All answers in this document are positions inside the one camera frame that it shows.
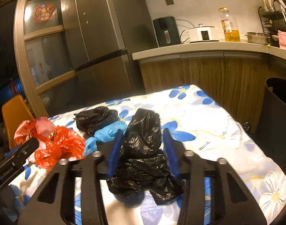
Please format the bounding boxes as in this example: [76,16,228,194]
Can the red white plastic bag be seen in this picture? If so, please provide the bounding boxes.
[13,117,57,163]

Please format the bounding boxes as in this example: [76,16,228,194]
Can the blue plastic glove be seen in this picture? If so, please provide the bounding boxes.
[82,121,128,156]

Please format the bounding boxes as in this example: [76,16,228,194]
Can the black plastic bag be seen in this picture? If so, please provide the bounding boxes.
[107,109,184,205]
[74,106,119,137]

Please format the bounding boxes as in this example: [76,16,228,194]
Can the black round trash bin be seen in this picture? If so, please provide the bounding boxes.
[256,77,286,171]

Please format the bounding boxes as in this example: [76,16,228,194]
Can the orange chair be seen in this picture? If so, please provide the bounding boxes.
[2,94,35,150]

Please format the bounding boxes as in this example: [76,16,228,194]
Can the floral blue white tablecloth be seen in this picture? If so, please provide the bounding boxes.
[4,85,286,224]

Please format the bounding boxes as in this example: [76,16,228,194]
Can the wooden lower cabinets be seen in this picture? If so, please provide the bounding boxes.
[139,51,286,133]

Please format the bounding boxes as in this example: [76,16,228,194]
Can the wooden glass door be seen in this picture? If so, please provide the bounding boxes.
[13,0,78,117]

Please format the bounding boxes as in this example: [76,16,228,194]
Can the red floral door decoration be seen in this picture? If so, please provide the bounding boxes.
[33,4,56,22]

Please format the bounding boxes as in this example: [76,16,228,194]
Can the steel pot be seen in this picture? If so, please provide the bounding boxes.
[245,32,269,45]

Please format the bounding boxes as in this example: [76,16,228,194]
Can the white rice cooker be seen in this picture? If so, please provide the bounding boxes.
[188,24,219,43]

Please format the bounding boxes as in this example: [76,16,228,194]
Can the pink utensil holder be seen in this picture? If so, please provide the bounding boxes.
[278,31,286,49]

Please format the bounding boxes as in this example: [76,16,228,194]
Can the cooking oil bottle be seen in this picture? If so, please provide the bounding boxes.
[219,7,240,42]

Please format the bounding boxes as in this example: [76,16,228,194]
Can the dark grey refrigerator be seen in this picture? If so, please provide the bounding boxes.
[61,0,157,105]

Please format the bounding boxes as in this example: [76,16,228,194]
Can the black air fryer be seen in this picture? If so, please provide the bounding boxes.
[153,16,181,47]

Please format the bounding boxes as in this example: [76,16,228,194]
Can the black dish rack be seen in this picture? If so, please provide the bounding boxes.
[258,0,286,47]

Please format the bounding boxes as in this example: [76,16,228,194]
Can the wall socket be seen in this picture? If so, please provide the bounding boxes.
[165,0,174,6]

